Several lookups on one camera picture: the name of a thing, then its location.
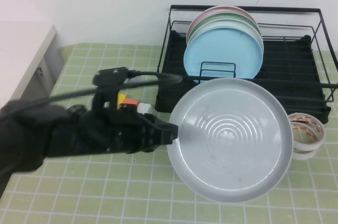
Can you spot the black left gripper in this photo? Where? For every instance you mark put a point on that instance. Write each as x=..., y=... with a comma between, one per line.
x=118, y=131

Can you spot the grey round plate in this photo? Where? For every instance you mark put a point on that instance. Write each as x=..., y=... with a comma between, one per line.
x=229, y=142

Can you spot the blue round plate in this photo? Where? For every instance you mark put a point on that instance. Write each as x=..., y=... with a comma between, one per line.
x=221, y=52

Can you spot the pale mint round plate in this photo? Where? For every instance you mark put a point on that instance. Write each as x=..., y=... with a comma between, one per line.
x=247, y=29

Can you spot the pink round plate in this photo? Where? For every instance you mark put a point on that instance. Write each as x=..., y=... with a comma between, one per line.
x=224, y=9

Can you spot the white cube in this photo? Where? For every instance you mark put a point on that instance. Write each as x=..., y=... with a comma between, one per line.
x=145, y=108

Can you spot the orange cube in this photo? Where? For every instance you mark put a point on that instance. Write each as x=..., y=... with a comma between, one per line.
x=131, y=101

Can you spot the yellow cube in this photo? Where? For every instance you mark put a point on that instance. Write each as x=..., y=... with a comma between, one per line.
x=121, y=99

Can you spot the green checked tablecloth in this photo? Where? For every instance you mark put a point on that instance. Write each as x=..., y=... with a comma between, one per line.
x=105, y=195

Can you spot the small metal cabinet latch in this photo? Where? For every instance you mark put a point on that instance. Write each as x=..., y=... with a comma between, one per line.
x=40, y=71

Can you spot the plain white tape roll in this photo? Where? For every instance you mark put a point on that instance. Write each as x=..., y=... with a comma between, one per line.
x=303, y=155

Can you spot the white tape roll orange print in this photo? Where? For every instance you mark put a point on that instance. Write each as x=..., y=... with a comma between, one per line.
x=306, y=143

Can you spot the white cabinet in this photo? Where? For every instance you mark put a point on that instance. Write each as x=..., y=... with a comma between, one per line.
x=26, y=49

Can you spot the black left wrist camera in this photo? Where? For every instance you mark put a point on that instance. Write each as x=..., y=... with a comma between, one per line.
x=109, y=76

